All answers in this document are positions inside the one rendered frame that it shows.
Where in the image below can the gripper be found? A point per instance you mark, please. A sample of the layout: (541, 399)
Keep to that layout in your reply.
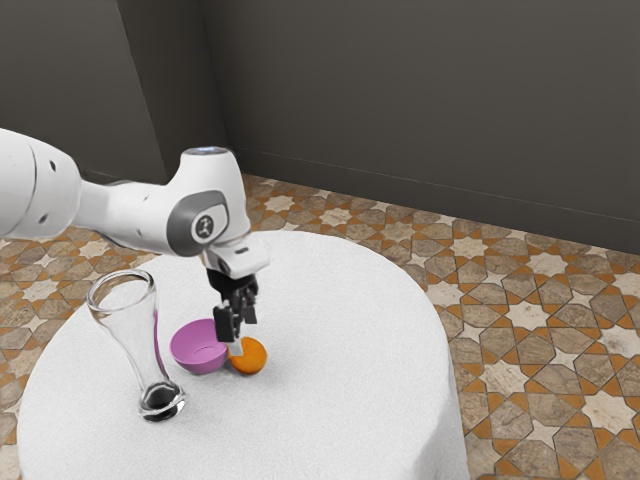
(231, 286)

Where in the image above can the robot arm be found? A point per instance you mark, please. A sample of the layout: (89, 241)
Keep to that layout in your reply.
(130, 210)

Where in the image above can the orange fruit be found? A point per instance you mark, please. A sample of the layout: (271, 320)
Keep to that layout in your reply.
(250, 360)

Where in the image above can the purple bowl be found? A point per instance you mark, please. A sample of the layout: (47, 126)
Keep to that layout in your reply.
(192, 347)

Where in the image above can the clear tall glass vase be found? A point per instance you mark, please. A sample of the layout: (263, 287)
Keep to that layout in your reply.
(135, 340)

